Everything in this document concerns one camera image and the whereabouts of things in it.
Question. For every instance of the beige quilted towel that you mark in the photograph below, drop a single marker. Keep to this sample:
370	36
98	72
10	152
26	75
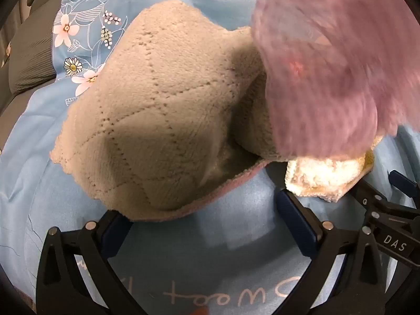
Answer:
147	121

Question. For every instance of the grey sofa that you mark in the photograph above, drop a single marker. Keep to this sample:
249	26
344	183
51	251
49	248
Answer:
13	105

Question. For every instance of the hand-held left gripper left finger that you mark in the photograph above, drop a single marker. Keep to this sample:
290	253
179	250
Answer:
113	236

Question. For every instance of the grey ribbed blanket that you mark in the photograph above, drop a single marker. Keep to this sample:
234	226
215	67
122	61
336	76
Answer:
31	65

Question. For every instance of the cream fluffy towel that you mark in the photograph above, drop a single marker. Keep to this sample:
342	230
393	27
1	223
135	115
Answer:
315	174

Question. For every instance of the blue floral bedsheet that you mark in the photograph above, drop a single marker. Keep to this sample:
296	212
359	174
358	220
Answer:
39	177

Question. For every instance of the pink fluffy cloth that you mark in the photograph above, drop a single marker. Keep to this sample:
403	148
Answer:
321	72

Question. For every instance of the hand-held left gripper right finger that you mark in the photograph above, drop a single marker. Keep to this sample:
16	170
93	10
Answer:
295	220

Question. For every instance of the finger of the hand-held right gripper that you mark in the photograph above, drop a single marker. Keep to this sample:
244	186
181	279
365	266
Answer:
367	193
395	179

